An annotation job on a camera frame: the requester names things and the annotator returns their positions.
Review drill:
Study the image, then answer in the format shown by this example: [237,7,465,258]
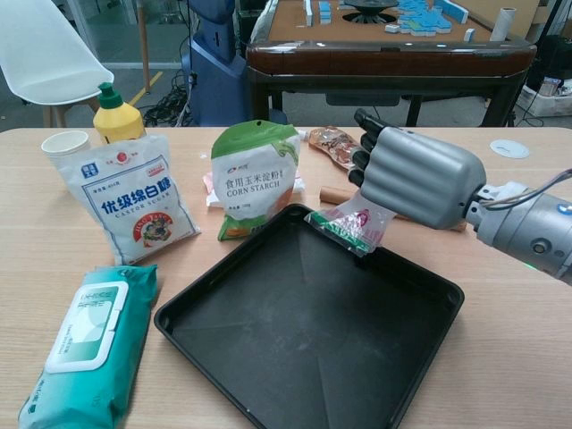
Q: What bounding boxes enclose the white chair wooden legs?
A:
[0,0,116,129]

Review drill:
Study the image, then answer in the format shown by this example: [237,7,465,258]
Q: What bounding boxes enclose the black mahjong table dome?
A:
[341,0,400,23]

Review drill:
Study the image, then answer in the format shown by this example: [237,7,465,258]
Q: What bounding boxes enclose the green white corn starch bag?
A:
[210,119,301,242]

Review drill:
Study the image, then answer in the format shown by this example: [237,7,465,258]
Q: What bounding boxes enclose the black cable bundle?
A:
[142,71,196,129]

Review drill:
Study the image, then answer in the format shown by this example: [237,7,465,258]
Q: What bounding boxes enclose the small pink snack packet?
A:
[304,189,397,259]

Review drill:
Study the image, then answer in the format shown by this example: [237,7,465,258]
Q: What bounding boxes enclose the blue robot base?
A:
[181,0,248,128]

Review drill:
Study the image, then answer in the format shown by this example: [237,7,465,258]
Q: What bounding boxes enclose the black square tray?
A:
[153,203,466,429]

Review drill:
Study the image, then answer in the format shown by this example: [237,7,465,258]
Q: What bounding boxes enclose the white paper cup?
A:
[41,130,90,180]

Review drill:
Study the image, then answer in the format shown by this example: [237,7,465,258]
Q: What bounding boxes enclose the pink white wipes pack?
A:
[201,172,307,210]

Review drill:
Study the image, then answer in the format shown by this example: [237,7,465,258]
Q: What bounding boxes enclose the white castor sugar bag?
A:
[52,133,202,266]

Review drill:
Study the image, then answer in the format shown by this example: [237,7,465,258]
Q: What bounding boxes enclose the teal wet wipes pack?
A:
[17,263,159,429]

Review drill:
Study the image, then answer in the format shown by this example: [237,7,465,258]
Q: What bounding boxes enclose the brown bread package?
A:
[307,126,366,173]

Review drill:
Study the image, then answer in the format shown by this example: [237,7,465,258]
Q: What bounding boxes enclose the brown mahjong table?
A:
[245,0,538,129]

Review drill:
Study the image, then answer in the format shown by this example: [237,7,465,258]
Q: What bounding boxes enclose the blue mahjong tile heap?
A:
[396,0,469,36]

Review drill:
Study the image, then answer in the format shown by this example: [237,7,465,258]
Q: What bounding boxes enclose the white cardboard box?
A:
[520,75,572,115]

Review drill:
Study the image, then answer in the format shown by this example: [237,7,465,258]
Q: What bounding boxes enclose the yellow bottle green cap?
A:
[92,81,147,147]

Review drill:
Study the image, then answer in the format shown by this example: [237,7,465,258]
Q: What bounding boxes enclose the wooden rolling pin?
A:
[319,186,467,233]

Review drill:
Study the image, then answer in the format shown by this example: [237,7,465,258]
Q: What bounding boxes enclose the white paper roll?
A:
[490,6,519,42]

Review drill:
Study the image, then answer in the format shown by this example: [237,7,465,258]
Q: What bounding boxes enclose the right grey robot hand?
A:
[348,108,488,231]

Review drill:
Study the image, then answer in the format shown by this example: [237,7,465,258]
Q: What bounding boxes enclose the white round grommet cover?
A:
[490,138,531,159]

